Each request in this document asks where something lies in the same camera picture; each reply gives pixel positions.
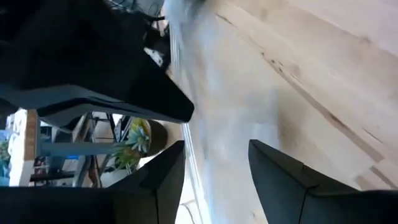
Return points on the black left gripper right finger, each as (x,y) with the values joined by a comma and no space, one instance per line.
(311,202)

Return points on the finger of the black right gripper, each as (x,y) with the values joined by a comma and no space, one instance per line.
(71,113)
(155,93)

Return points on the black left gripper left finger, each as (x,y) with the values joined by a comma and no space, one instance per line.
(140,205)

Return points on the clear plastic bag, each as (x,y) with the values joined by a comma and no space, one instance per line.
(217,93)

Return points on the succulent in black pot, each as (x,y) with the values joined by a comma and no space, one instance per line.
(140,140)

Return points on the grey metal-frame table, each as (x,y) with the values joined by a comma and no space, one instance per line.
(31,133)

